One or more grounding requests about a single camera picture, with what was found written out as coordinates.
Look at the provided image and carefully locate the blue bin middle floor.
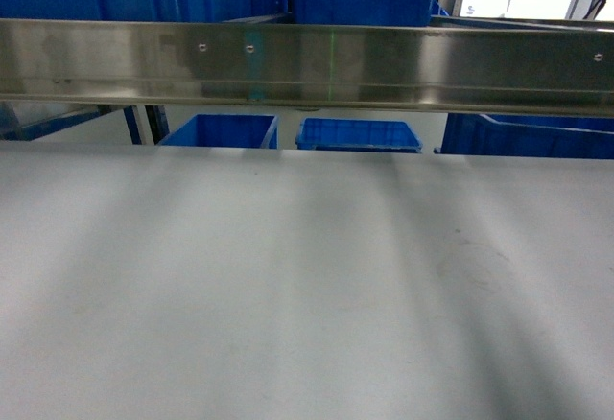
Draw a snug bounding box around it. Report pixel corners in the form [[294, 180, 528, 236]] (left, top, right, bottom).
[[295, 117, 422, 153]]

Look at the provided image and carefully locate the large blue bin right floor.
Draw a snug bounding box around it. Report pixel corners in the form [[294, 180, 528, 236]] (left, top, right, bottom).
[[435, 113, 613, 160]]

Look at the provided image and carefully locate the stainless steel shelf beam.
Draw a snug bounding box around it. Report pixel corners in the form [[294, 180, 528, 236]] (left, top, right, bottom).
[[1, 17, 613, 118]]

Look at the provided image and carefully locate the blue bin left floor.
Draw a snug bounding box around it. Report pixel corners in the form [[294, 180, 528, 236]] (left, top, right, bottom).
[[159, 114, 278, 149]]

